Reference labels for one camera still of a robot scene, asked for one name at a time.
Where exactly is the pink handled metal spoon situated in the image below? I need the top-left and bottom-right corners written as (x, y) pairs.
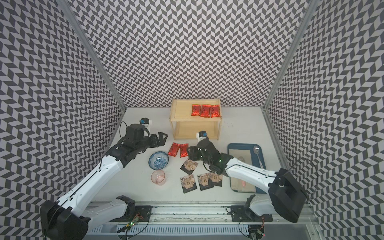
top-left (239, 144), bottom-right (266, 169)

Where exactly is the light wooden two-tier shelf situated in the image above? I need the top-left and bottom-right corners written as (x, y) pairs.
top-left (170, 99), bottom-right (222, 140)

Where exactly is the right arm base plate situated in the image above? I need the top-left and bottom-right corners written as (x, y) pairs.
top-left (229, 205), bottom-right (273, 223)

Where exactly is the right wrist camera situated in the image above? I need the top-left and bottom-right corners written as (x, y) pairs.
top-left (197, 131), bottom-right (208, 143)

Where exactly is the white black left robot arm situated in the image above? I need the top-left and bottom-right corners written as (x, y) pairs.
top-left (40, 118), bottom-right (168, 240)

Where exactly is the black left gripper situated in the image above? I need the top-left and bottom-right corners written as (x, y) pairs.
top-left (135, 132), bottom-right (168, 154)

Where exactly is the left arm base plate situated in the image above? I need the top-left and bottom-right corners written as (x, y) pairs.
top-left (110, 206), bottom-right (153, 223)

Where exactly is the aluminium mounting rail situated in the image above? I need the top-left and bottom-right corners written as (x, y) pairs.
top-left (85, 202), bottom-right (324, 240)

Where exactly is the blue patterned ceramic bowl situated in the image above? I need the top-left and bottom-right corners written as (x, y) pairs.
top-left (149, 151), bottom-right (169, 170)

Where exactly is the teal tray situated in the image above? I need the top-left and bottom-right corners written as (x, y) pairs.
top-left (227, 143), bottom-right (266, 194)

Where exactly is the pink translucent cup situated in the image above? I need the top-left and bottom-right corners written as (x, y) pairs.
top-left (151, 170), bottom-right (166, 186)

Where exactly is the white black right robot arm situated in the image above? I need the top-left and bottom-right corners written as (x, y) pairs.
top-left (187, 138), bottom-right (308, 223)

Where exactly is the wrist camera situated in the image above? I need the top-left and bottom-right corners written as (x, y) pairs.
top-left (197, 131), bottom-right (208, 143)
top-left (140, 118), bottom-right (152, 126)

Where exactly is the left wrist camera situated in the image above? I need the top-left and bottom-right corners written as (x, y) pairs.
top-left (140, 118), bottom-right (152, 126)

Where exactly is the red tea bag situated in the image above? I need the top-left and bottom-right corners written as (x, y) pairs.
top-left (180, 144), bottom-right (189, 158)
top-left (191, 105), bottom-right (201, 116)
top-left (168, 143), bottom-right (180, 157)
top-left (210, 105), bottom-right (221, 118)
top-left (200, 105), bottom-right (212, 118)

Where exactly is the black tea bag house print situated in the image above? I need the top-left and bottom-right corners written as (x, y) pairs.
top-left (180, 174), bottom-right (197, 194)
top-left (209, 173), bottom-right (223, 187)
top-left (198, 173), bottom-right (214, 191)
top-left (180, 159), bottom-right (198, 175)

